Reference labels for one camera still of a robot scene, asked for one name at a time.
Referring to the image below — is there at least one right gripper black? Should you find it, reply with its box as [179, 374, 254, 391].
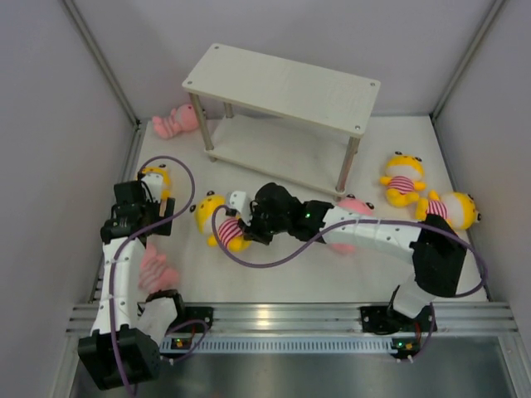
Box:
[239, 201, 291, 245]

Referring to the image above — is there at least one yellow plush toy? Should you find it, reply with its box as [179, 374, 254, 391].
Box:
[415, 190, 482, 231]
[137, 164, 172, 201]
[190, 189, 253, 253]
[379, 151, 426, 208]

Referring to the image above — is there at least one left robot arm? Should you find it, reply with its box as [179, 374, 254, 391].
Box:
[77, 176, 188, 391]

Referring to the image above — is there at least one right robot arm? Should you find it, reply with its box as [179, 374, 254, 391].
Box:
[229, 182, 466, 329]

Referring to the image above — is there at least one white two-tier shelf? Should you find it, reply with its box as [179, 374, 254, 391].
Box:
[183, 43, 381, 198]

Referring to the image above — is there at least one pink plush toy front left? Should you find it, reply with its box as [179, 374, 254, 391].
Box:
[139, 243, 179, 294]

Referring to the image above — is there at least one pink plush toy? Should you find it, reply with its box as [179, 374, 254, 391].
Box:
[330, 194, 375, 255]
[139, 243, 179, 294]
[152, 104, 199, 139]

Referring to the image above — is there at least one pink plush toy centre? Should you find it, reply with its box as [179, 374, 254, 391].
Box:
[330, 194, 375, 255]

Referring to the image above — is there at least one pink plush toy back left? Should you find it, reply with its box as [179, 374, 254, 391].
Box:
[152, 104, 199, 139]

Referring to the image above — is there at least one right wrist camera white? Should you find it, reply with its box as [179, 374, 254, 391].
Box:
[226, 191, 251, 224]

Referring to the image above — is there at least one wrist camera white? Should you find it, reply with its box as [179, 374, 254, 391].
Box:
[226, 191, 251, 224]
[139, 172, 165, 203]

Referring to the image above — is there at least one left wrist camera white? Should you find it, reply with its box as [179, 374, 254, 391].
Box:
[139, 172, 165, 203]

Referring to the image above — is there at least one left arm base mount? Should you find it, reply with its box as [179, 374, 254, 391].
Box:
[167, 306, 214, 333]

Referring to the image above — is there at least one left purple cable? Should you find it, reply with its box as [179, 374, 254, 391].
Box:
[108, 155, 211, 395]

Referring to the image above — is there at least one purple cable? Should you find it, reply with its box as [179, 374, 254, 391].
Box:
[108, 155, 211, 395]
[211, 204, 490, 362]

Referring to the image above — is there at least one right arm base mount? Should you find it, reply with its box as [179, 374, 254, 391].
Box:
[359, 305, 437, 335]

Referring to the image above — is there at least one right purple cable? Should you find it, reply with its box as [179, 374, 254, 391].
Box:
[211, 204, 490, 362]

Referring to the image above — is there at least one aluminium front rail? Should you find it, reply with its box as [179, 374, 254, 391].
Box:
[66, 301, 519, 354]

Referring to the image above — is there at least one aluminium corner post left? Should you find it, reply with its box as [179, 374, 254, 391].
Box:
[60, 0, 140, 127]

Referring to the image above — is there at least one aluminium corner post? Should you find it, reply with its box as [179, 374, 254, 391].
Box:
[430, 0, 509, 124]
[60, 0, 140, 127]

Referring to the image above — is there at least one aluminium corner post right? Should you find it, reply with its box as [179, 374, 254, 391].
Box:
[430, 0, 509, 124]

